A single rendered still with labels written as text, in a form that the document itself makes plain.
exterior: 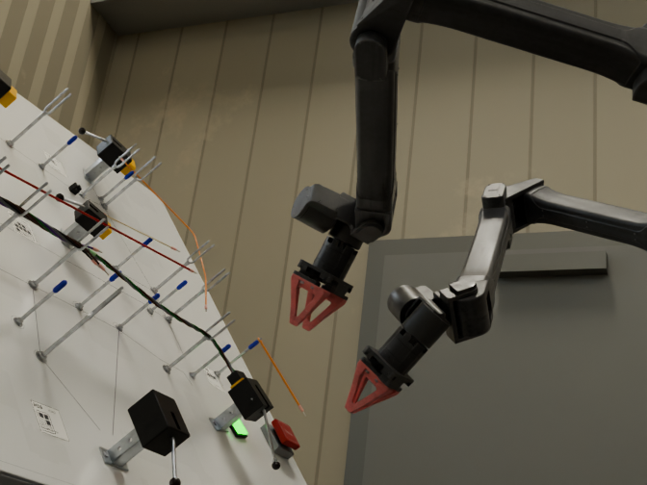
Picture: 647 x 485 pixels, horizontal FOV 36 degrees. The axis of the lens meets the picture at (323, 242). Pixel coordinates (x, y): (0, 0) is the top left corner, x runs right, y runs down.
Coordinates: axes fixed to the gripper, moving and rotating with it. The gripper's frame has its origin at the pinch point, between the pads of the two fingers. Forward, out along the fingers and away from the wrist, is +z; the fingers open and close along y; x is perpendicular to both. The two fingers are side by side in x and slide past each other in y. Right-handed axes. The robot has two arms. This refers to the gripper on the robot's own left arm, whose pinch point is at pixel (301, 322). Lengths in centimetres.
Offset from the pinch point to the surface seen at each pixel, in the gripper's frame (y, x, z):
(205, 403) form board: 0.3, -8.6, 19.4
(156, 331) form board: 2.6, -22.0, 13.0
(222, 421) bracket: 1.4, -3.7, 20.2
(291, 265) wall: -179, -94, -7
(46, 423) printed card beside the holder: 49, -1, 22
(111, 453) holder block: 39.4, 2.7, 23.6
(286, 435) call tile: -17.0, -0.1, 19.7
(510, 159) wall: -187, -41, -76
